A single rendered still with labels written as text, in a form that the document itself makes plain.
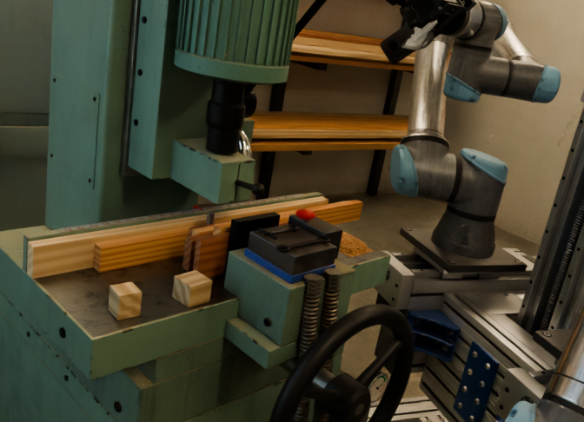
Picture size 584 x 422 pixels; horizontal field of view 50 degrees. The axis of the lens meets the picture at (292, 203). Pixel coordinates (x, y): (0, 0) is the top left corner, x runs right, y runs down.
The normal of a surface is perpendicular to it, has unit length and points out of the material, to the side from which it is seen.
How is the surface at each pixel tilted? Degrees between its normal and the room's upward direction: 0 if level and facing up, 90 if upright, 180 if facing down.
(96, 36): 90
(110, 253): 90
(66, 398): 90
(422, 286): 90
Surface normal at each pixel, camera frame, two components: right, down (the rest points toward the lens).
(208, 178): -0.71, 0.11
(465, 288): 0.35, 0.35
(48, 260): 0.69, 0.33
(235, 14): 0.04, 0.33
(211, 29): -0.33, 0.25
